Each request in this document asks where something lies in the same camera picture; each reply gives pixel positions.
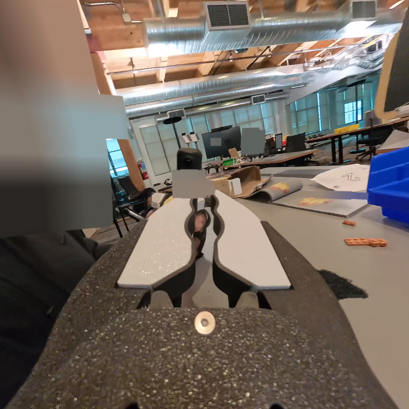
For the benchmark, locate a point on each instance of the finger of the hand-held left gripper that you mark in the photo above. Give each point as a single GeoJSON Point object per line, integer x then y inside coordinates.
{"type": "Point", "coordinates": [209, 188]}
{"type": "Point", "coordinates": [158, 200]}

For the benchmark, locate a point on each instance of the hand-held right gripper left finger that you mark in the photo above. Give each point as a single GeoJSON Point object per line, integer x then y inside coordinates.
{"type": "Point", "coordinates": [156, 249]}

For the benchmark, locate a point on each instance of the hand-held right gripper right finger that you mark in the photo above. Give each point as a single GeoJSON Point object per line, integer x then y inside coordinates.
{"type": "Point", "coordinates": [249, 249]}

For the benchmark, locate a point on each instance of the wooden-edged office desk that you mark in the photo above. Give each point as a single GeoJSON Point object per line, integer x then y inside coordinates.
{"type": "Point", "coordinates": [358, 134]}
{"type": "Point", "coordinates": [281, 158]}

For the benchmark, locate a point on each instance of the person's left hand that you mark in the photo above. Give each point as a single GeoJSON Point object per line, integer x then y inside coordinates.
{"type": "Point", "coordinates": [201, 220]}

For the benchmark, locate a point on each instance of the black mesh office chair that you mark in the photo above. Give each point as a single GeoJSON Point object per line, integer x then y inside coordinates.
{"type": "Point", "coordinates": [134, 198]}

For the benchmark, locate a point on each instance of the white box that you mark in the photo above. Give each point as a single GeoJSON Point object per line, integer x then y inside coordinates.
{"type": "Point", "coordinates": [235, 187]}

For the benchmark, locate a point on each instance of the green box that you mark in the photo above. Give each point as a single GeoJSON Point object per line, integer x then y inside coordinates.
{"type": "Point", "coordinates": [227, 163]}

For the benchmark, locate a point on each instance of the black floor lamp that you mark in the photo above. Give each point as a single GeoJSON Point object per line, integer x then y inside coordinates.
{"type": "Point", "coordinates": [172, 127]}

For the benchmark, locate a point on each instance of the large black screen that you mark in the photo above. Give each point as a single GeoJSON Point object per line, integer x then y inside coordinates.
{"type": "Point", "coordinates": [223, 150]}

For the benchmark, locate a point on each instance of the open cardboard box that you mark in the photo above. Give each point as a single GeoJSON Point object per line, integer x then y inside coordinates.
{"type": "Point", "coordinates": [246, 179]}

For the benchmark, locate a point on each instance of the computer monitor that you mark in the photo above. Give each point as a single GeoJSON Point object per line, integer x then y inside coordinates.
{"type": "Point", "coordinates": [278, 142]}

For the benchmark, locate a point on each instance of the grey instruction booklet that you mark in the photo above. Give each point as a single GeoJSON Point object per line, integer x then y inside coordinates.
{"type": "Point", "coordinates": [319, 201]}

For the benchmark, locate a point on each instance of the small brown two-stud plate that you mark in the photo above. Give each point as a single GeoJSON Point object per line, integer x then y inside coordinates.
{"type": "Point", "coordinates": [349, 222]}

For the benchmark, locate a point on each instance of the brown brick plate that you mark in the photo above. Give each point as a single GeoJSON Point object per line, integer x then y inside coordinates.
{"type": "Point", "coordinates": [366, 242]}

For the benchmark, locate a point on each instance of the white paper sheets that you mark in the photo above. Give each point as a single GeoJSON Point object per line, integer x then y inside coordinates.
{"type": "Point", "coordinates": [345, 179]}

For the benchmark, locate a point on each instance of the person's black jacket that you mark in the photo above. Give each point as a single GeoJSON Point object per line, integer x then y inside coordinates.
{"type": "Point", "coordinates": [38, 287]}

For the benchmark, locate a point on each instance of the metal vent grille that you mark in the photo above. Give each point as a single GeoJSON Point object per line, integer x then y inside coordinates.
{"type": "Point", "coordinates": [227, 15]}
{"type": "Point", "coordinates": [363, 9]}

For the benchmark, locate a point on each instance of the yellow box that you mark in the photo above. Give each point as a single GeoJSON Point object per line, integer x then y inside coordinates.
{"type": "Point", "coordinates": [346, 129]}

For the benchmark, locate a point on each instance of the blue plastic bin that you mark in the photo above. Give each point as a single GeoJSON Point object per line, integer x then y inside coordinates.
{"type": "Point", "coordinates": [389, 185]}

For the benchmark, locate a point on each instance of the grey side table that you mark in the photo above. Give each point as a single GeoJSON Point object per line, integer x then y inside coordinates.
{"type": "Point", "coordinates": [394, 142]}

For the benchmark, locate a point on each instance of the wooden post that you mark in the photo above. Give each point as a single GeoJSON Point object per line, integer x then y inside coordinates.
{"type": "Point", "coordinates": [131, 166]}

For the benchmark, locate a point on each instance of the silver spiral duct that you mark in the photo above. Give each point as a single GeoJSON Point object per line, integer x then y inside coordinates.
{"type": "Point", "coordinates": [191, 107]}
{"type": "Point", "coordinates": [179, 32]}
{"type": "Point", "coordinates": [207, 84]}

